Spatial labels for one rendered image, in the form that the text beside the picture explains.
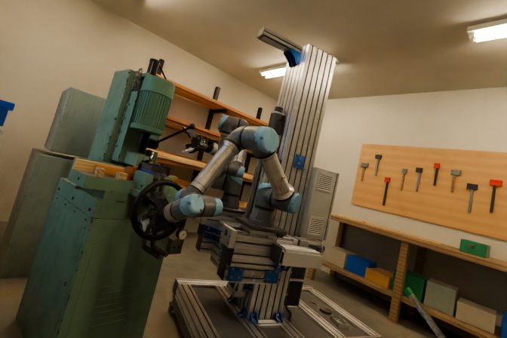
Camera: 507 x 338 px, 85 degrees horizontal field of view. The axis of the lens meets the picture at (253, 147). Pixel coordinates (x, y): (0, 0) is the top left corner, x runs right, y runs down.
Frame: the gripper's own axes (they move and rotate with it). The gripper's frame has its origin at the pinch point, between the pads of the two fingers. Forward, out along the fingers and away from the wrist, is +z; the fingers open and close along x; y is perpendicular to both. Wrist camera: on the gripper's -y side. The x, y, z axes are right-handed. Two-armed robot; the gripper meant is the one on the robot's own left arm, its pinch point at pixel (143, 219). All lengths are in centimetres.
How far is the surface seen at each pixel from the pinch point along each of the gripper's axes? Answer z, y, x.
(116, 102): 30, -76, 3
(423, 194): -58, -8, 332
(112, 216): 22.9, -7.1, -3.0
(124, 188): 16.7, -18.7, 0.4
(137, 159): 20.2, -36.7, 9.5
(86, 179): 14.9, -21.6, -17.5
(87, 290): 38.5, 22.8, -7.1
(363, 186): 11, -39, 341
